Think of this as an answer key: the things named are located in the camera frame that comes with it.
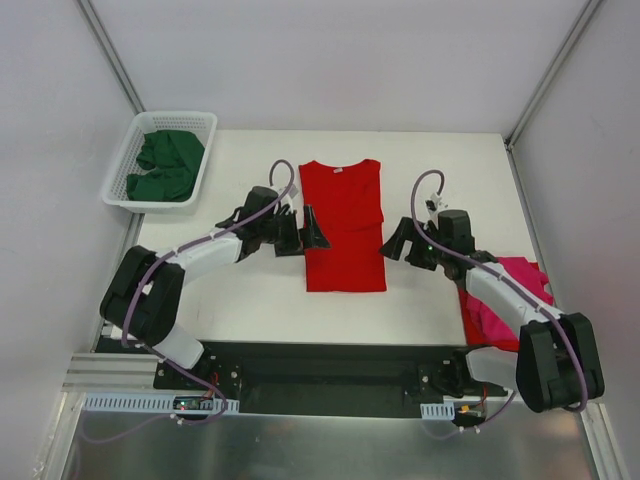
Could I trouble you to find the red t shirt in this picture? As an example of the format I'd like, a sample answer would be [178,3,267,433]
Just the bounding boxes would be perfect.
[299,159,387,293]
[458,257,554,352]

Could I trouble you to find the white plastic basket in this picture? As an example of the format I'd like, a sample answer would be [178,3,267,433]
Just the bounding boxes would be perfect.
[101,110,218,215]

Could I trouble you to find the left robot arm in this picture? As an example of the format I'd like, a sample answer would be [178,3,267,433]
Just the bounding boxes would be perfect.
[99,186,330,389]

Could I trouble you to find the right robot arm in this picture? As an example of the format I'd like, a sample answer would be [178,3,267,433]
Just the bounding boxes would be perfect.
[380,210,605,413]

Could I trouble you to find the folded red t shirt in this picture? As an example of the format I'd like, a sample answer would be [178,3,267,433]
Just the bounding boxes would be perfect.
[458,257,554,352]

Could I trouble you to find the folded pink t shirt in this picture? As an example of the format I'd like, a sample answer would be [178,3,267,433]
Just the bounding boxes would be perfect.
[465,260,560,340]

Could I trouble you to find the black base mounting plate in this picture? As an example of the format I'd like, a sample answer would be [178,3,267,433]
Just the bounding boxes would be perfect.
[97,338,509,416]

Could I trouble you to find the green t shirt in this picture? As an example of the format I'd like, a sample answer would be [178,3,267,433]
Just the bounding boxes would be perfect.
[126,130,205,202]

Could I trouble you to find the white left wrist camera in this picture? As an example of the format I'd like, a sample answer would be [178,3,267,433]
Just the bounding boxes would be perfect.
[281,184,299,209]

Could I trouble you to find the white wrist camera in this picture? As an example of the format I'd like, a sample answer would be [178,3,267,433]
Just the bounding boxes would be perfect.
[425,192,448,212]
[281,184,299,209]

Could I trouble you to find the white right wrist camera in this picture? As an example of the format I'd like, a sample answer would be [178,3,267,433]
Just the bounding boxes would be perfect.
[425,192,448,212]

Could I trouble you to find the right white cable duct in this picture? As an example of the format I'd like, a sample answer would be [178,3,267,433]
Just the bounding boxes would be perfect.
[420,401,456,421]

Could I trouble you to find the white cable duct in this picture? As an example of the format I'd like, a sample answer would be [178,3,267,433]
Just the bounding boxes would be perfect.
[83,393,240,415]
[420,401,456,421]

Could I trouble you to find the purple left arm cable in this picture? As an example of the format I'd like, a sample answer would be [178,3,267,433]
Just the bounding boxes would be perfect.
[79,158,297,444]

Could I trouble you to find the left aluminium frame post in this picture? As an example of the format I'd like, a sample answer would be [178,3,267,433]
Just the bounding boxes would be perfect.
[74,0,146,114]

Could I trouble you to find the aluminium frame post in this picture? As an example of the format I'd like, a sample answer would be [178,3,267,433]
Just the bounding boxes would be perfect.
[74,0,146,114]
[504,0,606,152]

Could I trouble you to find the left white cable duct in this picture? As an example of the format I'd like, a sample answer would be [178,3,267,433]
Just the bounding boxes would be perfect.
[83,393,240,415]

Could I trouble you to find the aluminium front rail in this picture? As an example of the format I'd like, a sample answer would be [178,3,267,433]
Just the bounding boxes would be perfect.
[62,319,158,393]

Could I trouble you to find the right aluminium frame post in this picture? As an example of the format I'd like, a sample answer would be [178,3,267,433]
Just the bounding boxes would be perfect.
[504,0,606,152]

